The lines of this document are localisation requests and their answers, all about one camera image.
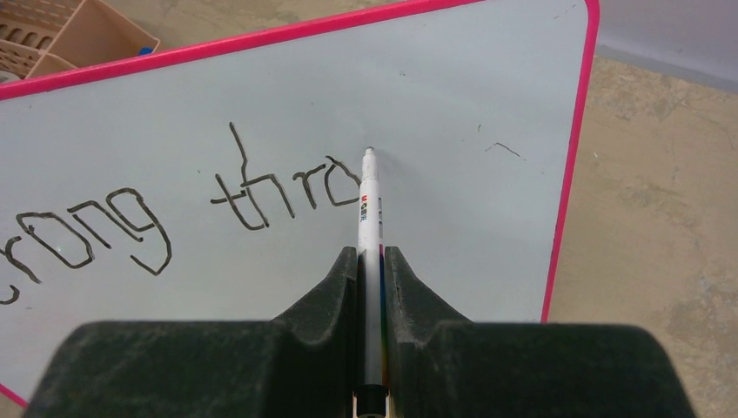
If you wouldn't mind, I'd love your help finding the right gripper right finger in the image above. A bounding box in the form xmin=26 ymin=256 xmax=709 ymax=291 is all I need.
xmin=385 ymin=246 xmax=694 ymax=417

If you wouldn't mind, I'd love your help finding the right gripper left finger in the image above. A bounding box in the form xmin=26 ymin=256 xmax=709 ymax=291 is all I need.
xmin=25 ymin=247 xmax=357 ymax=417

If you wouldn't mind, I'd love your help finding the white marker pen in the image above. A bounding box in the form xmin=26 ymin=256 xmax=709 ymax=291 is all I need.
xmin=354 ymin=147 xmax=388 ymax=417

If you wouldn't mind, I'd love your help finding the red-framed whiteboard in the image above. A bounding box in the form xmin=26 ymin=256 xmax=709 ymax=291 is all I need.
xmin=1 ymin=1 xmax=600 ymax=404

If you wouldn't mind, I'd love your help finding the orange plastic file organizer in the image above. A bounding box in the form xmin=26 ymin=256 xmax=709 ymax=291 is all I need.
xmin=1 ymin=0 xmax=160 ymax=82

